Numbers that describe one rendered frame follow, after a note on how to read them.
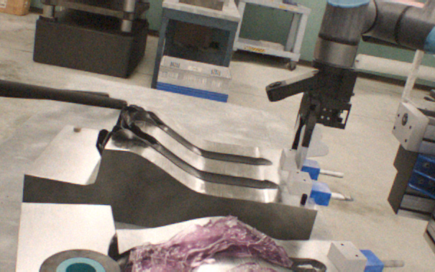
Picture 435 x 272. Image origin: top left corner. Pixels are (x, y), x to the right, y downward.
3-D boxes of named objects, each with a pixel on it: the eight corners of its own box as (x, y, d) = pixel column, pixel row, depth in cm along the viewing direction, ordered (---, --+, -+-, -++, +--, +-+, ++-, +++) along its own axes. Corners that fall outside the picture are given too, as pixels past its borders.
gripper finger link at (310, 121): (310, 148, 94) (320, 102, 93) (303, 147, 94) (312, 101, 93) (305, 145, 99) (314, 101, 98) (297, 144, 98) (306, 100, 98)
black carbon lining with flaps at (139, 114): (269, 168, 104) (280, 125, 101) (278, 204, 89) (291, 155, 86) (103, 137, 102) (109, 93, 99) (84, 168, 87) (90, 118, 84)
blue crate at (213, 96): (222, 106, 458) (227, 83, 451) (223, 119, 419) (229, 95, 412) (157, 93, 454) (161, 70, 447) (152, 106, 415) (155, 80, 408)
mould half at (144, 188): (285, 189, 113) (300, 134, 108) (305, 254, 88) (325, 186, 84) (64, 149, 109) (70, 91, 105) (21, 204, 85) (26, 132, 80)
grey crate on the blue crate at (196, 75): (227, 84, 451) (231, 68, 446) (229, 96, 413) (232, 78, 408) (160, 71, 447) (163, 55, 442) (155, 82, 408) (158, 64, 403)
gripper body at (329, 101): (344, 133, 95) (362, 73, 91) (300, 125, 95) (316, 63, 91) (334, 121, 103) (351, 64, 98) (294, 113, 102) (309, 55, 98)
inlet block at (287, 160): (336, 181, 106) (343, 158, 104) (341, 192, 101) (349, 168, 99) (276, 170, 105) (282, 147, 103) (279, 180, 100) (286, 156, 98)
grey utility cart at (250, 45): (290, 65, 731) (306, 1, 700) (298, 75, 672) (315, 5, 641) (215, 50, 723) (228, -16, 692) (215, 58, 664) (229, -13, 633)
